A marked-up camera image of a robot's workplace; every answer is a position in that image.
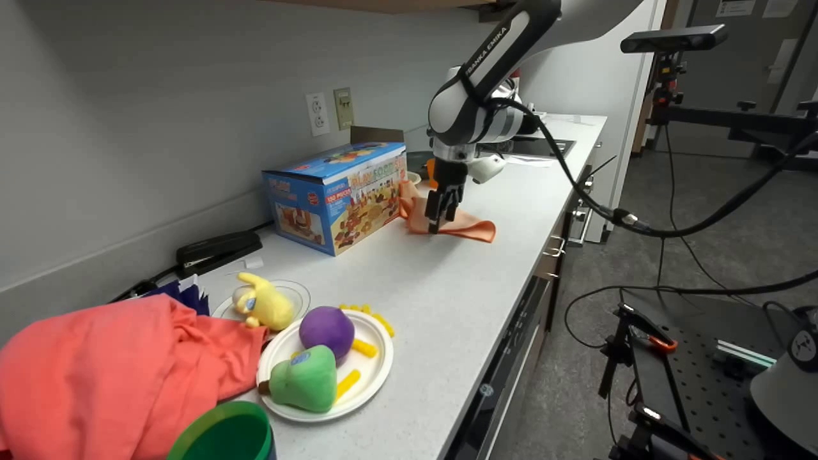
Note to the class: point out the green bowl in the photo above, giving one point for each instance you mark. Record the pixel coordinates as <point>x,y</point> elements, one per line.
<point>225,431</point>

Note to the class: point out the green plush pear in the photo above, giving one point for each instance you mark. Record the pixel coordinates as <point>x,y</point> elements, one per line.
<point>305,381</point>

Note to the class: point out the colourful toy box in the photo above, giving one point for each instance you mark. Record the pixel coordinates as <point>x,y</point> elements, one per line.
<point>342,192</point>

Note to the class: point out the black tripod with orange clamp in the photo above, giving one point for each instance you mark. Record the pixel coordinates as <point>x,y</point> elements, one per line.
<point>634,340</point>

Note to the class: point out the purple plush ball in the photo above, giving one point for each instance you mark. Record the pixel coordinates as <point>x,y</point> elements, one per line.
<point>326,331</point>

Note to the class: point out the orange cloth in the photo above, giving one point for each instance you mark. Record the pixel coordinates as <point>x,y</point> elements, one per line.
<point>474,227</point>

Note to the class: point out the white paper plate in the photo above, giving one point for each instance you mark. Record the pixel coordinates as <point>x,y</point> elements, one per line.
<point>371,374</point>

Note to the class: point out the yellow plush toy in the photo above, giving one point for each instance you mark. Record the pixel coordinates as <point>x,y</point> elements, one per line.
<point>266,304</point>

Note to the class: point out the white wall outlet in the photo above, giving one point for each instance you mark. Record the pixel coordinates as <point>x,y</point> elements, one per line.
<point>317,112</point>

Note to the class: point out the dark brown flat board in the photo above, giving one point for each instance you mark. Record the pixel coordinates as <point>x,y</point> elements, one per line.
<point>374,134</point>

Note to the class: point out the beige wall switch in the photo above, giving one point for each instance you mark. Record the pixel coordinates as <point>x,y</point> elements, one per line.
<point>343,107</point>

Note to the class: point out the grey round base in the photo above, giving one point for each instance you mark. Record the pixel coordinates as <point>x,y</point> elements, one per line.
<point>788,405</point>

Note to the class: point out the coral red cloth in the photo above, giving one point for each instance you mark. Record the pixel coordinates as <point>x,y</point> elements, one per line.
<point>104,374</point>

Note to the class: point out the black depth camera bar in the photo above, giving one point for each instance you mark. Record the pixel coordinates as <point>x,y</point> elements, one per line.
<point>673,38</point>

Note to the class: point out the black stapler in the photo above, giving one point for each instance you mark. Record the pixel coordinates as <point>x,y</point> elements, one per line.
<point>218,248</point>

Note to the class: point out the dark blue fabric item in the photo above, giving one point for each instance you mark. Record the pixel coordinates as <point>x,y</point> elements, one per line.
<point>192,298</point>

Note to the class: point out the yellow felt fry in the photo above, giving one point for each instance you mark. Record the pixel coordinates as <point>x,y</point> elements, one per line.
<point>348,385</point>
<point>363,349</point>
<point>374,318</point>

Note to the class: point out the black camera boom stand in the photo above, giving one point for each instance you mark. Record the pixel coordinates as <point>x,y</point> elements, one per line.
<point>724,118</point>

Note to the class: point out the black perforated breadboard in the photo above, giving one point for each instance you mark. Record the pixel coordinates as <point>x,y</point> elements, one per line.
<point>706,392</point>

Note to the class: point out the small clear plate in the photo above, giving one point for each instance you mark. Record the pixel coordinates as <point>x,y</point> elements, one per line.
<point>297,294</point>

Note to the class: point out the orange cup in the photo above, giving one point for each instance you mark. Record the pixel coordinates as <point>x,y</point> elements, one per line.
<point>432,174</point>

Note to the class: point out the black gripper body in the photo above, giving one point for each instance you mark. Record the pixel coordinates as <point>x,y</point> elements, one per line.
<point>450,174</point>

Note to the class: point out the teal stick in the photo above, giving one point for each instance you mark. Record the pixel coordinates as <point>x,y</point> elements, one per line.
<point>745,353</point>

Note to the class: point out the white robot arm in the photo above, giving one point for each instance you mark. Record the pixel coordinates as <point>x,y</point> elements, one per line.
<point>476,84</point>

